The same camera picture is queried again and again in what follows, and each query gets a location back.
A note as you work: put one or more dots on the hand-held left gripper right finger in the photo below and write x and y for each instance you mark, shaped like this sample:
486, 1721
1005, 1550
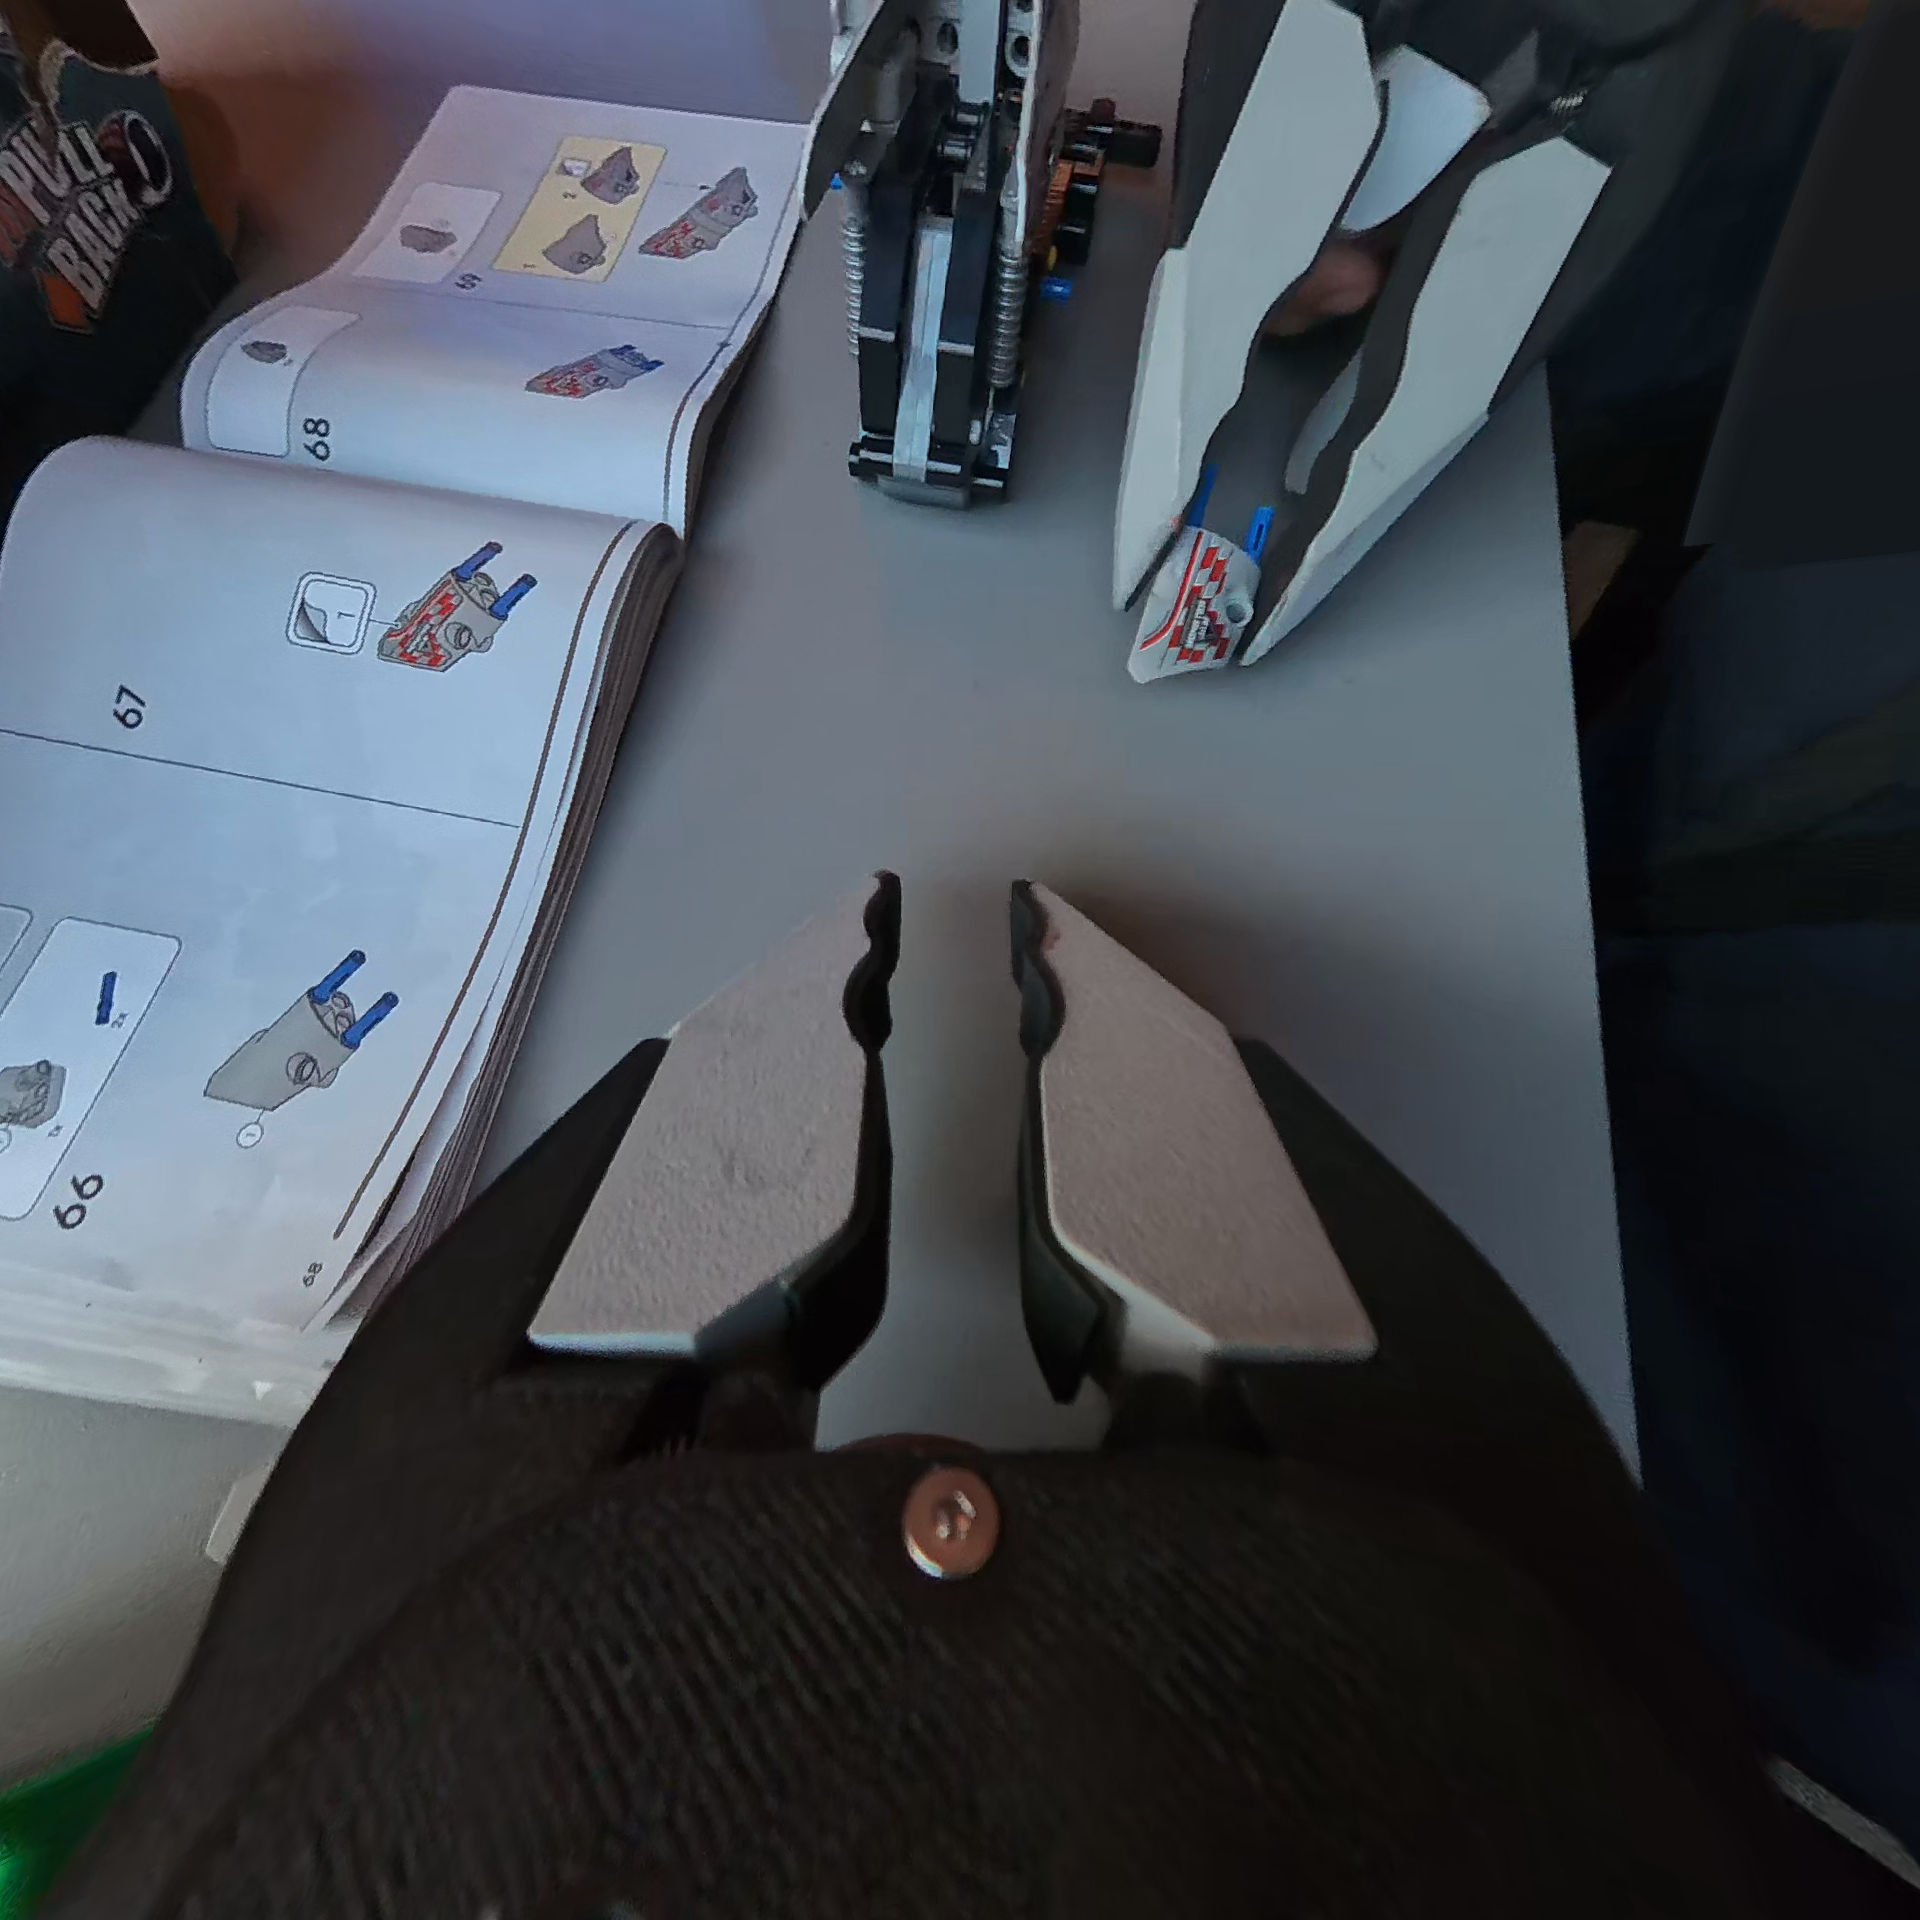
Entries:
1186, 1185

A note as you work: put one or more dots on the open lego instruction booklet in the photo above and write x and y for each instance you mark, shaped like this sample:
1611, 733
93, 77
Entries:
375, 720

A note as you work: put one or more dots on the green plastic bin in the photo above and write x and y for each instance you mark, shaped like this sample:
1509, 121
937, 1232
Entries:
61, 1816

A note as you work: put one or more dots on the black white lego truck model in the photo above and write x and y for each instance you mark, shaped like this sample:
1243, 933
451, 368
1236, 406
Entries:
946, 240

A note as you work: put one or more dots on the dark lego set box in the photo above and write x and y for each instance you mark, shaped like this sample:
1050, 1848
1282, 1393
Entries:
90, 240

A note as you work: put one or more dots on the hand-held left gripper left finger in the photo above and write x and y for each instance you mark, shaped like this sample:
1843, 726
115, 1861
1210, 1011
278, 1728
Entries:
722, 1140

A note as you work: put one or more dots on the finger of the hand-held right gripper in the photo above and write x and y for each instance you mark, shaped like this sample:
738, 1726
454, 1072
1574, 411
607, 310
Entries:
1201, 345
1484, 300

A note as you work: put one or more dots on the white checkered lego piece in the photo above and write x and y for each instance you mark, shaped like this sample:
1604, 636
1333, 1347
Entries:
1201, 598

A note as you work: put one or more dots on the person's right hand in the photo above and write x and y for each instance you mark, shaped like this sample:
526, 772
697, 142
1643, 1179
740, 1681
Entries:
1333, 293

